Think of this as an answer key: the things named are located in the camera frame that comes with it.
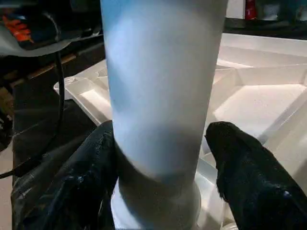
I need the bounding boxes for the white plastic table leg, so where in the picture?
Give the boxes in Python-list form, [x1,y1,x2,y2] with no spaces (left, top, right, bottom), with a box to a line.
[100,0,229,230]

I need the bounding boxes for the small red bottle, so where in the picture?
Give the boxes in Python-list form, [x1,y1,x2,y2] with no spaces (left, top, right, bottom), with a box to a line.
[245,0,258,20]

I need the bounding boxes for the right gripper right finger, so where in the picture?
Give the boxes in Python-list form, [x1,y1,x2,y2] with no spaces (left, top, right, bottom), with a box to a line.
[205,121,307,230]

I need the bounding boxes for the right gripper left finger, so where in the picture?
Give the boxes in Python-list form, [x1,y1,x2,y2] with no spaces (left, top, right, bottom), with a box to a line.
[12,120,119,230]

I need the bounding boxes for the white plastic table top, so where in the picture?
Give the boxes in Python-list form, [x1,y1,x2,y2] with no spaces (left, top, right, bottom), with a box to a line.
[53,33,307,230]

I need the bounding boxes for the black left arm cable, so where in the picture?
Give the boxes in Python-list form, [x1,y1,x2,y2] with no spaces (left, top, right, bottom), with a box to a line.
[0,12,66,179]

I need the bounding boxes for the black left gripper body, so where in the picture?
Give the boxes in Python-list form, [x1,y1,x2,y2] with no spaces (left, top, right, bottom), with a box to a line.
[0,0,102,45]

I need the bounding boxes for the glossy black mat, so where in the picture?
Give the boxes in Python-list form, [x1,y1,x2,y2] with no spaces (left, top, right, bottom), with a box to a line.
[11,18,307,226]

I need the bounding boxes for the white cabinet with glass doors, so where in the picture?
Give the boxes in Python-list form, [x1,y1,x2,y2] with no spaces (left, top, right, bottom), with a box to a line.
[225,0,307,23]

